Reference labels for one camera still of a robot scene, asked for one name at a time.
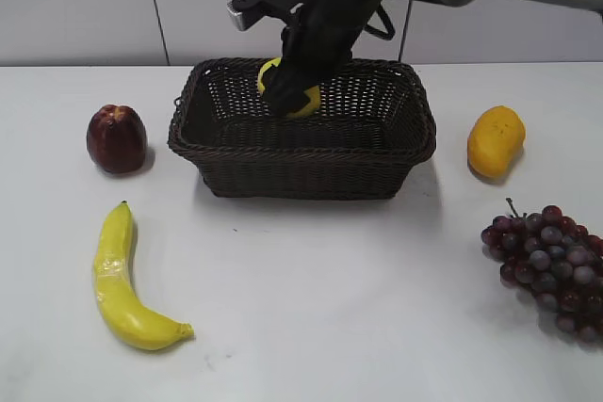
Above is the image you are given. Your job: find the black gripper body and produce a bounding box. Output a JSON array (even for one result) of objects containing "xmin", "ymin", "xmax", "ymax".
[{"xmin": 280, "ymin": 0, "xmax": 391, "ymax": 90}]

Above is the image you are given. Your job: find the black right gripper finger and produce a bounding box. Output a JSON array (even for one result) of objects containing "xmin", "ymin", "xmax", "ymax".
[{"xmin": 275, "ymin": 87, "xmax": 305, "ymax": 115}]

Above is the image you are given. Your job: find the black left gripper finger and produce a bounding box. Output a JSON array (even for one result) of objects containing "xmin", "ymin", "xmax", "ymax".
[{"xmin": 260, "ymin": 68, "xmax": 287, "ymax": 104}]

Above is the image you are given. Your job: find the yellow lemon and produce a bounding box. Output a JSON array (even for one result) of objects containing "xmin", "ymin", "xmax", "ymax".
[{"xmin": 256, "ymin": 57, "xmax": 321, "ymax": 119}]

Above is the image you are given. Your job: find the dark woven wicker basket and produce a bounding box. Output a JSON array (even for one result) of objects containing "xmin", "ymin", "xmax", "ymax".
[{"xmin": 168, "ymin": 57, "xmax": 436, "ymax": 201}]

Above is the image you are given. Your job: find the dark red apple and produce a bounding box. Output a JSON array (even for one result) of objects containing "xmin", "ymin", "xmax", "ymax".
[{"xmin": 86, "ymin": 105, "xmax": 148, "ymax": 174}]

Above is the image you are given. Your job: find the orange mango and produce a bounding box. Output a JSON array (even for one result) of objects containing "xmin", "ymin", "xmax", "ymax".
[{"xmin": 467, "ymin": 105, "xmax": 526, "ymax": 180}]

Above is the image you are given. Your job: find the yellow banana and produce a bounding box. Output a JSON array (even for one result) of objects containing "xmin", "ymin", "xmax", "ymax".
[{"xmin": 92, "ymin": 201, "xmax": 194, "ymax": 351}]

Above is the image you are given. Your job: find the purple grape bunch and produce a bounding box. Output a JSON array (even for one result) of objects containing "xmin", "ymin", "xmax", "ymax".
[{"xmin": 481, "ymin": 198, "xmax": 602, "ymax": 346}]

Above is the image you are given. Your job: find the black cable loop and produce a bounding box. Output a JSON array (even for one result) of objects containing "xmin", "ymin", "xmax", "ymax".
[{"xmin": 363, "ymin": 1, "xmax": 396, "ymax": 41}]

